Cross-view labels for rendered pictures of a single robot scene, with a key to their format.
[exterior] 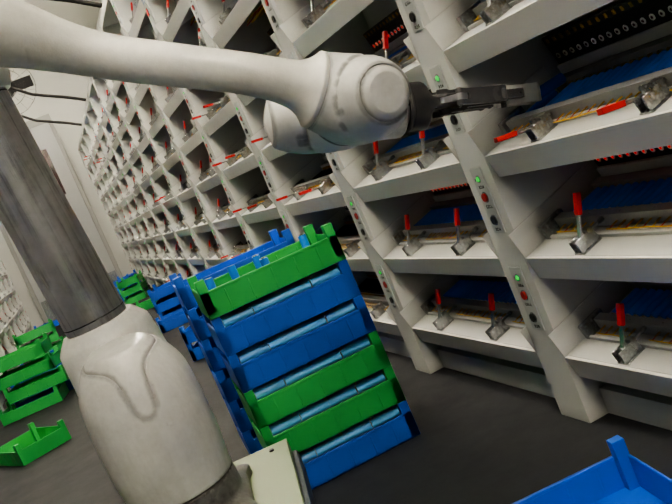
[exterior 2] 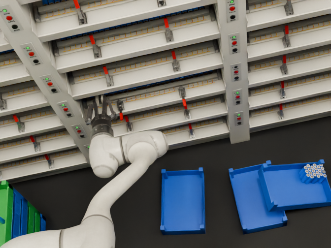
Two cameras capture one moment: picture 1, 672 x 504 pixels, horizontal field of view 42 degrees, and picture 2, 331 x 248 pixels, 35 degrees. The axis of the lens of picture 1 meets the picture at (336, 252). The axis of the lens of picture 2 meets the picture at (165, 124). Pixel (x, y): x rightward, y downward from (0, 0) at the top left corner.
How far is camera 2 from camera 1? 2.04 m
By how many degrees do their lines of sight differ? 73
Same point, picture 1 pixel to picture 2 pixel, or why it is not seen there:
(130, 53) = (118, 193)
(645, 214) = (149, 111)
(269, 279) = (9, 221)
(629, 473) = (167, 175)
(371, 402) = (37, 224)
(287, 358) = not seen: hidden behind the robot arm
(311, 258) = (10, 199)
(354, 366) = (31, 219)
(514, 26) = (127, 86)
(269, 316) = (15, 233)
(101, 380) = not seen: outside the picture
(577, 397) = not seen: hidden behind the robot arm
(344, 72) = (159, 145)
